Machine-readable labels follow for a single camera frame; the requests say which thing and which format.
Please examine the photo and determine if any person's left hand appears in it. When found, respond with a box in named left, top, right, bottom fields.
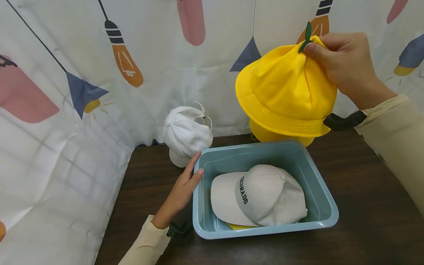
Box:
left=161, top=151, right=205, bottom=218

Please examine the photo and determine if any person's right hand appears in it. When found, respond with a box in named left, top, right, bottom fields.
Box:
left=303, top=32, right=382, bottom=97

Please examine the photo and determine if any yellow bucket hat green stem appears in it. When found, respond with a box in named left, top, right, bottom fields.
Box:
left=235, top=21, right=338, bottom=138

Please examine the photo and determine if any light blue plastic bin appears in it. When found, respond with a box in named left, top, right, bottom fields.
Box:
left=192, top=139, right=340, bottom=240

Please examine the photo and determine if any person's right forearm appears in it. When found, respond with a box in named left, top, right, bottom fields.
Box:
left=348, top=79, right=424, bottom=218

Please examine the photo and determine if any person's left forearm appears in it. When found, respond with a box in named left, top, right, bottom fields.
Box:
left=118, top=207, right=177, bottom=265

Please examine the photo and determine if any white baseball cap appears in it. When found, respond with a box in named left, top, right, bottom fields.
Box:
left=162, top=101, right=214, bottom=168

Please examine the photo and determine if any black wrist band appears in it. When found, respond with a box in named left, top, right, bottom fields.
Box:
left=323, top=110, right=368, bottom=132
left=166, top=221, right=192, bottom=238

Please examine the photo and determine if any yellow flat item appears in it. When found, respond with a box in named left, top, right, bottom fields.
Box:
left=227, top=220, right=298, bottom=231

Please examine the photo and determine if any beige lettered baseball cap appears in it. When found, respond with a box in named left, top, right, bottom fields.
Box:
left=210, top=164, right=308, bottom=227

